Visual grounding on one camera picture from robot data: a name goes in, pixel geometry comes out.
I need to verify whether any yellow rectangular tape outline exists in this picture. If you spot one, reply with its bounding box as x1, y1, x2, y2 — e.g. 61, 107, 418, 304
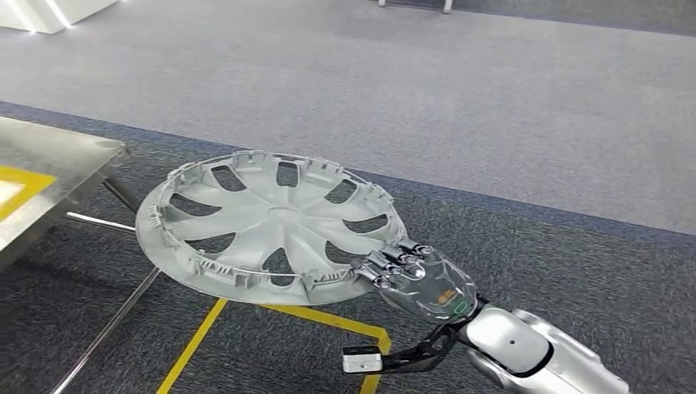
0, 164, 59, 223

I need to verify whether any white panel with light strips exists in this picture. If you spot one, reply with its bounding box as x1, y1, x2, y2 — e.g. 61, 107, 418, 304
0, 0, 121, 35

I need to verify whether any yellow angled tape strip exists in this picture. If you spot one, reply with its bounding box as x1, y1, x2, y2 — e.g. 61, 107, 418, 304
259, 304, 393, 394

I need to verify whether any grey plastic wheel cover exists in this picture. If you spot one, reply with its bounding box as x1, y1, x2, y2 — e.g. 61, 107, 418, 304
135, 150, 408, 307

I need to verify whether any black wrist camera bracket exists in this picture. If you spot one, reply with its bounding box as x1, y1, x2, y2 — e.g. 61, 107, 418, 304
380, 320, 475, 378

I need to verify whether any stainless steel workbench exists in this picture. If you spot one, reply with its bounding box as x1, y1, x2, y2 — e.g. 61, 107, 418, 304
0, 115, 163, 394

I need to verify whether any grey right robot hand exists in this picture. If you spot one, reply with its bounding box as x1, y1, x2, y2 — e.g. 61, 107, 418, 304
352, 238, 481, 326

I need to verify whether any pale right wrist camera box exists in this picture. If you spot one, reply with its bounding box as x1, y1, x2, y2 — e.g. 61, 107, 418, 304
341, 345, 384, 376

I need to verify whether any yellow straight tape strip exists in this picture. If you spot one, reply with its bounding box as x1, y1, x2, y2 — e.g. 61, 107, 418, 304
156, 297, 230, 394

